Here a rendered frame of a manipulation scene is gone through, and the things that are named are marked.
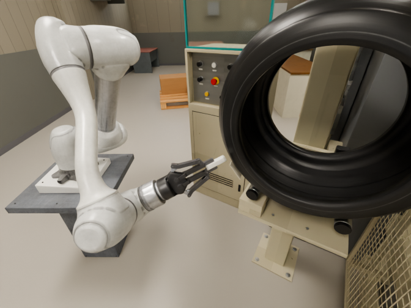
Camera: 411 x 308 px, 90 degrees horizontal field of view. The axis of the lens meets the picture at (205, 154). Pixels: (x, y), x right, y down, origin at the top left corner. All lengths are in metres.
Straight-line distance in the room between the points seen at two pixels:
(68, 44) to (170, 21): 7.86
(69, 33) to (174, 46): 7.84
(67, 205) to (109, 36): 0.83
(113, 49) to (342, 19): 0.67
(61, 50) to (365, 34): 0.76
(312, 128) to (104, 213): 0.83
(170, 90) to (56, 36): 3.73
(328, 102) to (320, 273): 1.18
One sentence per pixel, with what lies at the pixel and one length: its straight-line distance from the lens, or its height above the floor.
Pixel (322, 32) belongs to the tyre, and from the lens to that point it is 0.51.
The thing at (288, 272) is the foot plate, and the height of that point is 0.01.
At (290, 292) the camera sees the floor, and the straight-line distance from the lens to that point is 1.62.
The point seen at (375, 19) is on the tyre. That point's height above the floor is 1.42.
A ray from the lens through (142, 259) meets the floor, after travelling 1.71.
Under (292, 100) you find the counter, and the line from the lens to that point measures 3.74.
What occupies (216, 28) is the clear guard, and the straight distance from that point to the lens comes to 1.43.
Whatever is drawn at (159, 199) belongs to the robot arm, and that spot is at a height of 0.96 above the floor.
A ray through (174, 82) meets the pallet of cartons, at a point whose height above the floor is 0.39.
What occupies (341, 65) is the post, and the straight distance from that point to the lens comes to 0.91.
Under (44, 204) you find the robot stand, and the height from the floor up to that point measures 0.65.
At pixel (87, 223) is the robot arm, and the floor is 1.06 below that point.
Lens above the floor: 1.42
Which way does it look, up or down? 33 degrees down
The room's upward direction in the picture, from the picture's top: 1 degrees counter-clockwise
